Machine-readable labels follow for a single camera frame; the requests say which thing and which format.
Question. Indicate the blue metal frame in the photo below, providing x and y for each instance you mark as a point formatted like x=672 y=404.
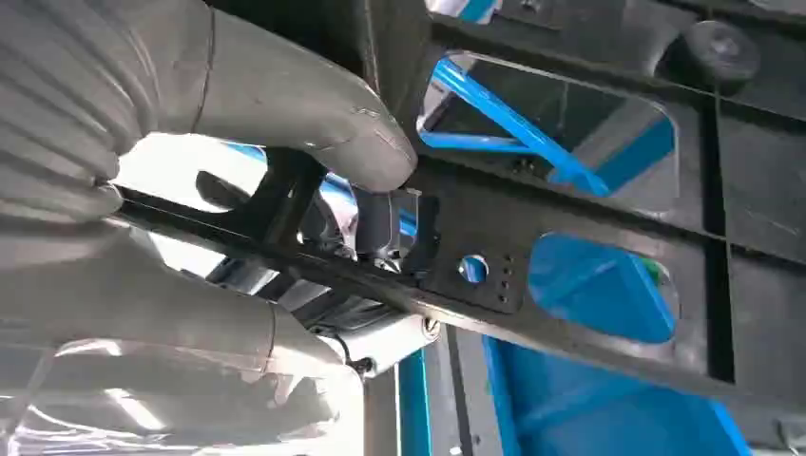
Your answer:
x=592 y=289

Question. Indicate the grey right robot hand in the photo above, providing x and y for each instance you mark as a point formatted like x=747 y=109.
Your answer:
x=283 y=82

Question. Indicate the ribbed grey right arm sleeve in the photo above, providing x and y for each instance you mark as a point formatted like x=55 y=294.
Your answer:
x=57 y=94

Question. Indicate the black round knob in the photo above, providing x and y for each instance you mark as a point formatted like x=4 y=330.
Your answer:
x=721 y=49

